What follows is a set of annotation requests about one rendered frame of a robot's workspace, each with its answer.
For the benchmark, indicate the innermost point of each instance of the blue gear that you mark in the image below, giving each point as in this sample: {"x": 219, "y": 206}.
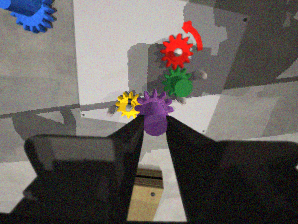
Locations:
{"x": 32, "y": 14}

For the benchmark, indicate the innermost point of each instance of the yellow gear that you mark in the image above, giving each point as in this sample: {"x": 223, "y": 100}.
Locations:
{"x": 130, "y": 99}

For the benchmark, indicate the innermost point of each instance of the red curved arrow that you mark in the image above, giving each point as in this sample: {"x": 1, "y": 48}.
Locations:
{"x": 187, "y": 27}

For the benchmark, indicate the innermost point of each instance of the red gear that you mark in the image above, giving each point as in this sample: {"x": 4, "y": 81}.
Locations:
{"x": 170, "y": 48}

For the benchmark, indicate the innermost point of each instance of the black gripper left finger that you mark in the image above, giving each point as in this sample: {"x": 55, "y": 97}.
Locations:
{"x": 115, "y": 156}

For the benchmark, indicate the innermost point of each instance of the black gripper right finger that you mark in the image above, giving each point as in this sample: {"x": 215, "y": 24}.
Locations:
{"x": 201, "y": 163}

